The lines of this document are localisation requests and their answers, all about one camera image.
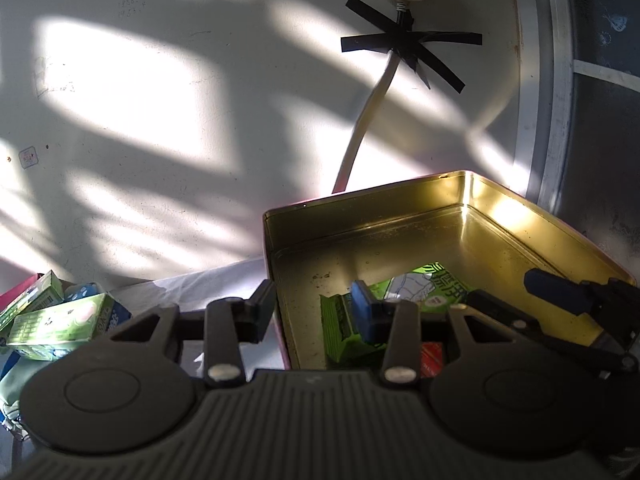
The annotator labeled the teal zipper pouch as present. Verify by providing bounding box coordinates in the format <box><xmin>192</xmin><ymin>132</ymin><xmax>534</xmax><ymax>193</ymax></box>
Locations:
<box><xmin>1</xmin><ymin>350</ymin><xmax>52</xmax><ymax>441</ymax></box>

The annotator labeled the white power cable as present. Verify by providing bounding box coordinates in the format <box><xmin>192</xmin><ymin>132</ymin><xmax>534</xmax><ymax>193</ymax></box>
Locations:
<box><xmin>331</xmin><ymin>49</ymin><xmax>403</xmax><ymax>195</ymax></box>

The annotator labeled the small red packet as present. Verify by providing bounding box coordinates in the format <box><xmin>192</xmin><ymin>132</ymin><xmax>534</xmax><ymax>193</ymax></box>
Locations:
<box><xmin>421</xmin><ymin>342</ymin><xmax>444</xmax><ymax>378</ymax></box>

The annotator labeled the red wallet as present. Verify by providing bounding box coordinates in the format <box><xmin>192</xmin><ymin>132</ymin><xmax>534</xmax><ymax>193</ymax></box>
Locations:
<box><xmin>0</xmin><ymin>273</ymin><xmax>42</xmax><ymax>311</ymax></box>

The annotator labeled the white wall socket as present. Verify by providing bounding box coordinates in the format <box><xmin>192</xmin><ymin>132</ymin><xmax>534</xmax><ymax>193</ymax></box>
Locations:
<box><xmin>18</xmin><ymin>146</ymin><xmax>39</xmax><ymax>169</ymax></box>

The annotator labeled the green box inside tin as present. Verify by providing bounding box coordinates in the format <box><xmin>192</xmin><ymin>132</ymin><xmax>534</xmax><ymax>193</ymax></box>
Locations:
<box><xmin>320</xmin><ymin>262</ymin><xmax>471</xmax><ymax>365</ymax></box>

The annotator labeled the pink macaron biscuit tin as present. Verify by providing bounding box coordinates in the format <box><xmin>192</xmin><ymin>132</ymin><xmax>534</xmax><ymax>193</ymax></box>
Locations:
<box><xmin>264</xmin><ymin>170</ymin><xmax>635</xmax><ymax>370</ymax></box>

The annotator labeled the black tape cross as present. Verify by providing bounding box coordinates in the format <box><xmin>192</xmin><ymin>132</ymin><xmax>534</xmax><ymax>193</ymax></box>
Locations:
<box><xmin>341</xmin><ymin>0</ymin><xmax>483</xmax><ymax>93</ymax></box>

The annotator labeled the long green toothpaste box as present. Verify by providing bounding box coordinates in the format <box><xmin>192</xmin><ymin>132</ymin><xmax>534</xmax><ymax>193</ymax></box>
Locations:
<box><xmin>6</xmin><ymin>294</ymin><xmax>131</xmax><ymax>347</ymax></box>

